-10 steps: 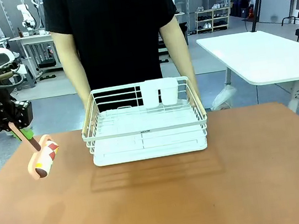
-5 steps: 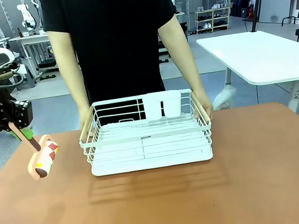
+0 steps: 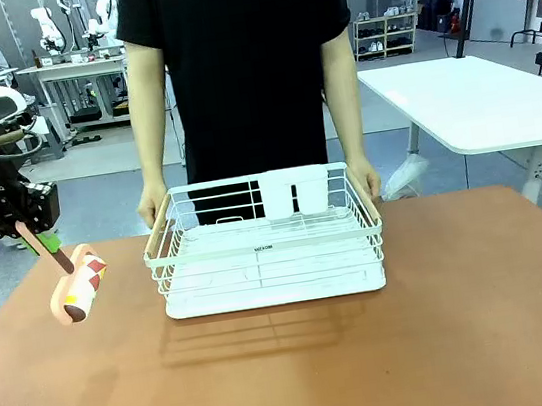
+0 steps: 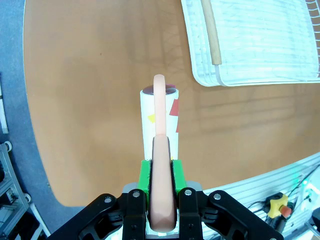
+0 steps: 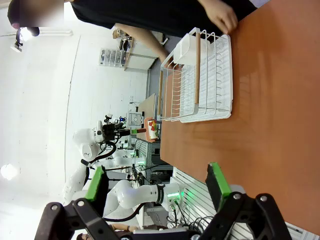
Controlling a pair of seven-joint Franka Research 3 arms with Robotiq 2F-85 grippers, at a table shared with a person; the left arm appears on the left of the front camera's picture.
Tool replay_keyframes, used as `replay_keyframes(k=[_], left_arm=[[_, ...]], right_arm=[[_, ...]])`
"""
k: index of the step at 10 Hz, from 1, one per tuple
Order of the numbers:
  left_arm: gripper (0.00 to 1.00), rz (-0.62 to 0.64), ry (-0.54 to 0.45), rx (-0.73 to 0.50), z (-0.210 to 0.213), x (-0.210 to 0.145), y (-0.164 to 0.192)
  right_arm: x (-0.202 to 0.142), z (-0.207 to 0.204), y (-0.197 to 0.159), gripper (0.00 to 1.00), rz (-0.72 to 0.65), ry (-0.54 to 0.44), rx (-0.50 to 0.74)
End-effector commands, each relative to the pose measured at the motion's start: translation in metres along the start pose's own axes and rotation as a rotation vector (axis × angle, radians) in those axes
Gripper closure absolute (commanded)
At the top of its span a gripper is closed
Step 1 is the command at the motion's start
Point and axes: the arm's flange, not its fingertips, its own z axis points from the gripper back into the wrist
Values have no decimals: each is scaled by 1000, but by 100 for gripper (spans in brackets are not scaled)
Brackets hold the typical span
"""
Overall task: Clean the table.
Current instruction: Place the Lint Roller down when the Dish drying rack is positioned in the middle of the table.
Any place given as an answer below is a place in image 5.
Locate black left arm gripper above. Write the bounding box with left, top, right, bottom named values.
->
left=33, top=122, right=139, bottom=240

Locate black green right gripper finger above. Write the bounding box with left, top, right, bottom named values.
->
left=199, top=162, right=292, bottom=240

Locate orange tray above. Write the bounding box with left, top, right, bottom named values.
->
left=136, top=116, right=161, bottom=144

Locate person's right forearm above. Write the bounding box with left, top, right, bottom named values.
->
left=114, top=22, right=170, bottom=62

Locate person's left hand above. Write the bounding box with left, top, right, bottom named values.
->
left=199, top=0, right=239, bottom=35

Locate white slotted mounting panel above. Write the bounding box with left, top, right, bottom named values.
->
left=171, top=166, right=320, bottom=240

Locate grey equipment cabinet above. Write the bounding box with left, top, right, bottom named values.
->
left=146, top=139, right=174, bottom=176

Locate colourful paper cup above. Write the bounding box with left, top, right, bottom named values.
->
left=147, top=119, right=160, bottom=140

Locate light wooden board table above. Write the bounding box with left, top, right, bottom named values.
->
left=138, top=92, right=157, bottom=119

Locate clear storage drawer cabinet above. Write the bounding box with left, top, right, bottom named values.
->
left=99, top=47, right=126, bottom=68

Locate white desk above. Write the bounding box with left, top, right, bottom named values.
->
left=123, top=37, right=160, bottom=72

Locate round ceiling lamp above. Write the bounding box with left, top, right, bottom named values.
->
left=0, top=163, right=19, bottom=181

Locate white plastic drain tray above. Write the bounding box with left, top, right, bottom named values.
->
left=179, top=33, right=233, bottom=124

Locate white plastic cutlery holder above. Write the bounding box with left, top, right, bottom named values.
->
left=172, top=33, right=201, bottom=66

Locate person's black shirt torso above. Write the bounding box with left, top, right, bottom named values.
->
left=71, top=0, right=258, bottom=38

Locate person's blurred head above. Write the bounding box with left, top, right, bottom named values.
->
left=7, top=0, right=65, bottom=37

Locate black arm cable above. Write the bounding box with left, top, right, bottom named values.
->
left=81, top=141, right=118, bottom=186

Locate black cable bundle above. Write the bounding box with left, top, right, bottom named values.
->
left=166, top=199, right=215, bottom=232

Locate black base cable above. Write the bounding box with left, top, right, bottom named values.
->
left=102, top=201, right=149, bottom=224

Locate white wire dish rack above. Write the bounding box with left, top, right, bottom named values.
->
left=156, top=26, right=233, bottom=124

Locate overhead camera on mount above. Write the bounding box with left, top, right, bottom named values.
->
left=10, top=26, right=25, bottom=53

